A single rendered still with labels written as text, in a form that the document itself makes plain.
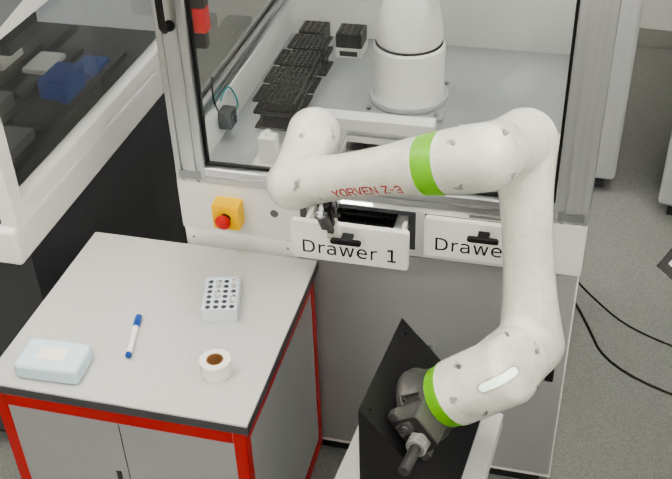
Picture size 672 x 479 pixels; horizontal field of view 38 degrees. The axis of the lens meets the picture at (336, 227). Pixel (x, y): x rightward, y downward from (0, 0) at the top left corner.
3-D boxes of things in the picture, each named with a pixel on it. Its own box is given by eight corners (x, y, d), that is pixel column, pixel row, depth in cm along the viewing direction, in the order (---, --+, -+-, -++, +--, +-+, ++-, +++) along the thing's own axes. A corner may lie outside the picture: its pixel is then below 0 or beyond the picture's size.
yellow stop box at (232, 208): (239, 233, 246) (236, 209, 242) (212, 229, 247) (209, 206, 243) (245, 221, 250) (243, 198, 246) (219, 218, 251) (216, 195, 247)
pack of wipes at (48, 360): (95, 357, 222) (92, 342, 219) (78, 386, 214) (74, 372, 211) (34, 349, 224) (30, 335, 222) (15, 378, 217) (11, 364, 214)
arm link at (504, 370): (482, 407, 194) (560, 376, 182) (445, 441, 181) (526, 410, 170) (450, 349, 195) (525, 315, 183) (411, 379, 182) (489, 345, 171)
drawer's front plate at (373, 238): (407, 271, 235) (408, 234, 228) (292, 256, 241) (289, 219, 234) (409, 266, 236) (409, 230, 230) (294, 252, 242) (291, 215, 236)
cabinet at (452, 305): (552, 494, 280) (585, 277, 234) (214, 436, 302) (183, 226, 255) (569, 288, 355) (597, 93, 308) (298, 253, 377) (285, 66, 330)
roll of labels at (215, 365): (238, 374, 216) (236, 361, 213) (211, 388, 213) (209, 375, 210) (221, 357, 220) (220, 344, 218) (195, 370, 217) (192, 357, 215)
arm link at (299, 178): (447, 159, 182) (419, 120, 176) (431, 208, 177) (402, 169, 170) (296, 180, 204) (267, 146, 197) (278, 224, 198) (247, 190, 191)
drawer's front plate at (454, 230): (542, 269, 234) (547, 232, 227) (423, 254, 240) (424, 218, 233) (543, 265, 235) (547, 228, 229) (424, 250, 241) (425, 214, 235)
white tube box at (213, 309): (238, 321, 230) (236, 309, 228) (202, 322, 230) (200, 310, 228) (241, 288, 240) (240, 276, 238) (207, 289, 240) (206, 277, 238)
